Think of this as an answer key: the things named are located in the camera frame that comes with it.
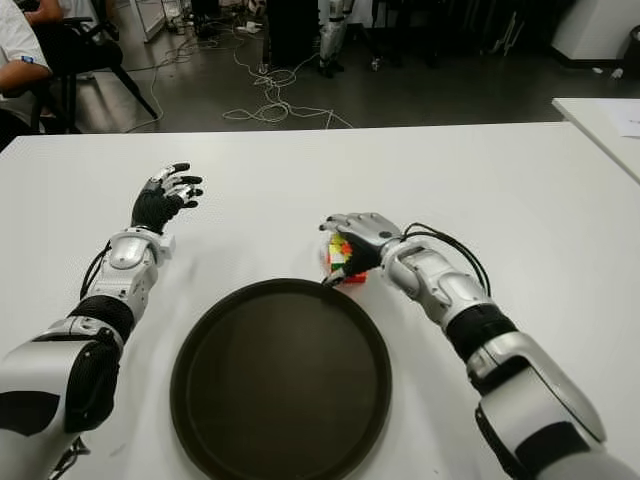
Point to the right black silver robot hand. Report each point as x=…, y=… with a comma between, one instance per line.
x=370, y=232

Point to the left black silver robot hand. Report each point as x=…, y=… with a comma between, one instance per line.
x=150, y=207

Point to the multicolour Rubik's cube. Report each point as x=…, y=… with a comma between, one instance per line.
x=337, y=252

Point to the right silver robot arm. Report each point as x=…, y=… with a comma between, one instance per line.
x=535, y=380

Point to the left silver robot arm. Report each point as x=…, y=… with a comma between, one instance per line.
x=40, y=360

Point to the dark brown round plate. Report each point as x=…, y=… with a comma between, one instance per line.
x=280, y=385

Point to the black chair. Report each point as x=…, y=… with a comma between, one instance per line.
x=95, y=50

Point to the silver humanoid robot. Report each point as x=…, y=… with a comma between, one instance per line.
x=332, y=35

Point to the black tripod legs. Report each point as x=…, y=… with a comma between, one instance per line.
x=400, y=30

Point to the white power strip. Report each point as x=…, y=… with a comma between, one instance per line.
x=250, y=27

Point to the seated person in white shirt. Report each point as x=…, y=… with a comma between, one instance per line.
x=15, y=45

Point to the grey folded stand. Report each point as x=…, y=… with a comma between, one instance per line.
x=505, y=32

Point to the white side table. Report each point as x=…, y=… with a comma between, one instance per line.
x=595, y=130

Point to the white cabinet with black base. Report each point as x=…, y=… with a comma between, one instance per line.
x=595, y=25

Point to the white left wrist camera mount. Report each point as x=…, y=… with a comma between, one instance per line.
x=168, y=246

